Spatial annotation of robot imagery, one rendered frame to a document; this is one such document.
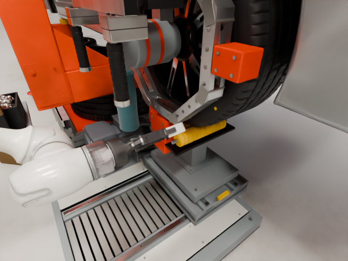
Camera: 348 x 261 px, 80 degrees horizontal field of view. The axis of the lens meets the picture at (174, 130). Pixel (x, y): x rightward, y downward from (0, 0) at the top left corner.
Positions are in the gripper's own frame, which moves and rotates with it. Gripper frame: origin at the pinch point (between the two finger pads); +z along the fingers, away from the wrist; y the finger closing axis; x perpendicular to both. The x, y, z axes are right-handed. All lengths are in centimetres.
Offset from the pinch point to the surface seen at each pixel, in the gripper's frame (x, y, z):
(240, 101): -0.5, 12.5, 17.4
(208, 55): 12.3, 19.0, 7.2
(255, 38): 10.9, 26.2, 16.1
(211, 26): 17.1, 23.5, 7.2
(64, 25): 184, -179, 22
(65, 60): 53, -40, -15
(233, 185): -34, -32, 36
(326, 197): -66, -24, 87
